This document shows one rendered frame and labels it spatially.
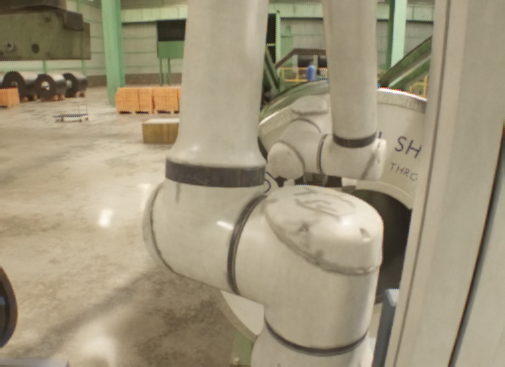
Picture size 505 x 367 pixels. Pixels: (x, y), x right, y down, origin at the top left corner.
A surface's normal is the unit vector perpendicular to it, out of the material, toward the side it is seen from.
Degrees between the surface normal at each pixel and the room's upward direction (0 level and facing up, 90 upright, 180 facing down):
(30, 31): 89
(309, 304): 91
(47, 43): 89
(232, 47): 83
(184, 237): 80
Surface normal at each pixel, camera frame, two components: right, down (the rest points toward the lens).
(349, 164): -0.46, 0.58
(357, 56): -0.01, 0.58
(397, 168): -0.11, 0.29
